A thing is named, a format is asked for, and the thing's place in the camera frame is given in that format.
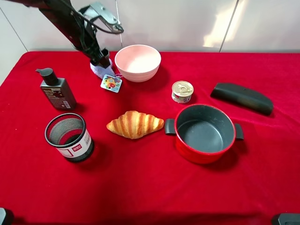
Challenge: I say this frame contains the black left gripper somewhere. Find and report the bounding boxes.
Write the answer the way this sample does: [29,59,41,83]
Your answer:
[74,22,110,68]

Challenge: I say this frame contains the fluffy lavender plush toy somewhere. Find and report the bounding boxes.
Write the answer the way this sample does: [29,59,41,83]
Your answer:
[90,59,115,79]

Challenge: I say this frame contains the colourful paper hang tag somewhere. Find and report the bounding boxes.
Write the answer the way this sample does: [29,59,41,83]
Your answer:
[100,75,122,93]

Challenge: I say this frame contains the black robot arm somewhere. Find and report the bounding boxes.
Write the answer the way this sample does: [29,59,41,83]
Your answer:
[19,0,110,68]

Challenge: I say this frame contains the pink ribbed bowl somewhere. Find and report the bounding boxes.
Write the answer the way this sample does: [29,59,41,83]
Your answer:
[114,45,161,83]

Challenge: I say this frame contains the dark pump dispenser bottle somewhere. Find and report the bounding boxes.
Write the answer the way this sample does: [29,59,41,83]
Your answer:
[35,68,76,110]

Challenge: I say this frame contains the striped croissant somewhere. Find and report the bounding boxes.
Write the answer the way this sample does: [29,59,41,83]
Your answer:
[106,111,164,139]

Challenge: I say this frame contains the black mesh pen holder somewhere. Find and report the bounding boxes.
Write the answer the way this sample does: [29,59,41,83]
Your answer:
[45,113,94,163]

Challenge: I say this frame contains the small cat food can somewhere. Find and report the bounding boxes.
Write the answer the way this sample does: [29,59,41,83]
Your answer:
[172,81,194,104]

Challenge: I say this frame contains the red velvet tablecloth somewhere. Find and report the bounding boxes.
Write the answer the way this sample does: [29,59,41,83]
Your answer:
[0,52,300,225]

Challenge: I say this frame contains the black glasses case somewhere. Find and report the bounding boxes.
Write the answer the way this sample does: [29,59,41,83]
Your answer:
[210,82,274,116]

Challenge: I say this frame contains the black object bottom left corner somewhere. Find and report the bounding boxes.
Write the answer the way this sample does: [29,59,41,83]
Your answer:
[0,208,14,225]

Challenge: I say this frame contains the black object corner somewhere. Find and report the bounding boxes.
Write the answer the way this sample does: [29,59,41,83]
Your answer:
[0,208,14,225]
[271,213,300,225]

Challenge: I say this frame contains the black object bottom right corner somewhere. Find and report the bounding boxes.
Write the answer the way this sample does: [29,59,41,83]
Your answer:
[271,213,300,225]

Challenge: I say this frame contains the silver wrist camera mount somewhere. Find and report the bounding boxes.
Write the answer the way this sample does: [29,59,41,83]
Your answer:
[79,2,124,34]

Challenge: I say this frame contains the red pot with black handles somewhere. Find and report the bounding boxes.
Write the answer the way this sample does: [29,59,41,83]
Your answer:
[165,104,244,164]

